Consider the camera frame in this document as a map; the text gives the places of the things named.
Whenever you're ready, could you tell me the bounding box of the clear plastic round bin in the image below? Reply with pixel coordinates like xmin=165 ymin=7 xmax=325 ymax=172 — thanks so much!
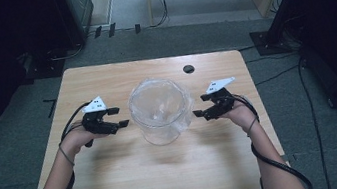
xmin=125 ymin=72 xmax=199 ymax=151

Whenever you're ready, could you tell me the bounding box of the dark band on wrist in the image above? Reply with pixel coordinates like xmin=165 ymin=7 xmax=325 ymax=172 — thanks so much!
xmin=58 ymin=141 xmax=76 ymax=169
xmin=244 ymin=115 xmax=263 ymax=138

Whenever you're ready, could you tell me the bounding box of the person's right hand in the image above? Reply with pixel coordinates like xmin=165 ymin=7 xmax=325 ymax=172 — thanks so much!
xmin=216 ymin=95 xmax=261 ymax=135

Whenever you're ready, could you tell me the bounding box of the clear plastic bag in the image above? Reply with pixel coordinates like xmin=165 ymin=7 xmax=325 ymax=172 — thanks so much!
xmin=124 ymin=71 xmax=198 ymax=140

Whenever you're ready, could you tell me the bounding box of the person's left hand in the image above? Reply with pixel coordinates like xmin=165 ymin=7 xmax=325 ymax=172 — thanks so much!
xmin=57 ymin=116 xmax=112 ymax=159

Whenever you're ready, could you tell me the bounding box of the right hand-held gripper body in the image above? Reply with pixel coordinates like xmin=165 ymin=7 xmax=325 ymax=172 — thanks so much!
xmin=199 ymin=76 xmax=242 ymax=122

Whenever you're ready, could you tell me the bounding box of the black stand base plate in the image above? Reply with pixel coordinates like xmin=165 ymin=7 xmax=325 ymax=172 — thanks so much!
xmin=248 ymin=26 xmax=295 ymax=60
xmin=16 ymin=47 xmax=69 ymax=86

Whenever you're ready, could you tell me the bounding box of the black short floor cable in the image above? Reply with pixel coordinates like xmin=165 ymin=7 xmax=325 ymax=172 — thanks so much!
xmin=252 ymin=64 xmax=302 ymax=87

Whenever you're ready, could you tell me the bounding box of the black round table grommet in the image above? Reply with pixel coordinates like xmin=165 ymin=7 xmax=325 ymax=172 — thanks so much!
xmin=181 ymin=63 xmax=196 ymax=75

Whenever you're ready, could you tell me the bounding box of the black looped floor cable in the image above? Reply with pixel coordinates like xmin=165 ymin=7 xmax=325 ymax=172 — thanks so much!
xmin=45 ymin=40 xmax=88 ymax=63

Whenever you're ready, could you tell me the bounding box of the dark band on right wrist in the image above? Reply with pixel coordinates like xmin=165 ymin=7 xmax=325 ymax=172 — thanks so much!
xmin=244 ymin=115 xmax=263 ymax=138

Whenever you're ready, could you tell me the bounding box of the right hand-held gripper black cable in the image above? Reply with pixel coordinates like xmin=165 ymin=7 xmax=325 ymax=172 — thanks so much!
xmin=231 ymin=84 xmax=314 ymax=189

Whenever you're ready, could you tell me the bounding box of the black long floor cable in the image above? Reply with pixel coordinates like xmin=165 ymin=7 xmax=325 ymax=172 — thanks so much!
xmin=295 ymin=52 xmax=332 ymax=189

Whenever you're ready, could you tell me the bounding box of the hand-held gripper black cable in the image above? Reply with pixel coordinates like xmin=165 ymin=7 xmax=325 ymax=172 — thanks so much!
xmin=231 ymin=84 xmax=314 ymax=189
xmin=1 ymin=100 xmax=105 ymax=189

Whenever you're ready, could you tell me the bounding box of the black equipment cabinet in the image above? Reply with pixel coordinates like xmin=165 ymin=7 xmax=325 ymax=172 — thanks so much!
xmin=50 ymin=0 xmax=101 ymax=52

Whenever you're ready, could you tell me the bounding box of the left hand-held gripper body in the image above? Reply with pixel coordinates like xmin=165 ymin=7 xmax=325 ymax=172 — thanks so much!
xmin=77 ymin=94 xmax=121 ymax=139

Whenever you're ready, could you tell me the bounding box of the dark band on left wrist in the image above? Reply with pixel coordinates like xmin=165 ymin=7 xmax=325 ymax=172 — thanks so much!
xmin=58 ymin=141 xmax=76 ymax=169

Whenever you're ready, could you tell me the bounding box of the black hanging cable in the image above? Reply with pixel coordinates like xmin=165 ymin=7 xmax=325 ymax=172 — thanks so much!
xmin=144 ymin=0 xmax=173 ymax=30

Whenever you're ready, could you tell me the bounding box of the left hand-held gripper black cable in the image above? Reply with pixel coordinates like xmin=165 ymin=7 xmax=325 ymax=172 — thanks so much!
xmin=1 ymin=100 xmax=105 ymax=189

